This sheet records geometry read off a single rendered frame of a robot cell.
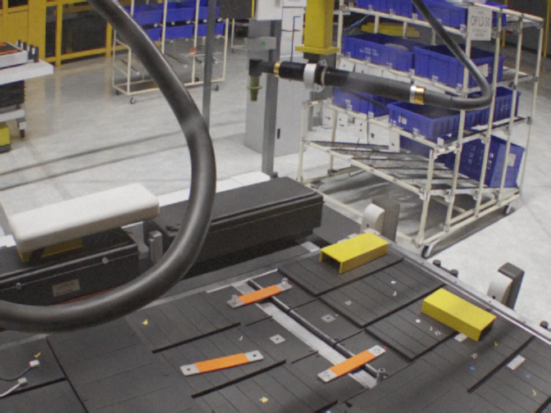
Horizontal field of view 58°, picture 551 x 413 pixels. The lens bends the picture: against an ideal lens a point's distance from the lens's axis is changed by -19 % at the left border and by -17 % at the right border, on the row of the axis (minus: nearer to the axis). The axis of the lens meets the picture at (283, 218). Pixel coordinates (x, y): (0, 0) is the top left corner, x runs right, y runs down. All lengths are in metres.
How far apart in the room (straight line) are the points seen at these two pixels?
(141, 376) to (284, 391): 0.25
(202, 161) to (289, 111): 4.30
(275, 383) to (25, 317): 0.54
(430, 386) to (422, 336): 0.17
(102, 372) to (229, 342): 0.26
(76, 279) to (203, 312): 0.28
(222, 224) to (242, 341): 0.32
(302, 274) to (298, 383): 0.38
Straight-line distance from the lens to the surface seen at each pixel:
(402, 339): 1.13
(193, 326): 1.12
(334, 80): 1.32
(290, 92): 4.90
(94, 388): 0.98
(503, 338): 1.20
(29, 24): 10.48
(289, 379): 1.00
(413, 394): 0.99
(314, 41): 1.32
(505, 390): 1.06
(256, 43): 3.73
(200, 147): 0.66
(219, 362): 1.03
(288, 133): 5.00
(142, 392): 0.96
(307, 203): 1.44
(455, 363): 1.09
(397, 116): 3.58
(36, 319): 0.58
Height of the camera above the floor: 1.67
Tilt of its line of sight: 25 degrees down
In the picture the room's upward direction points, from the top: 4 degrees clockwise
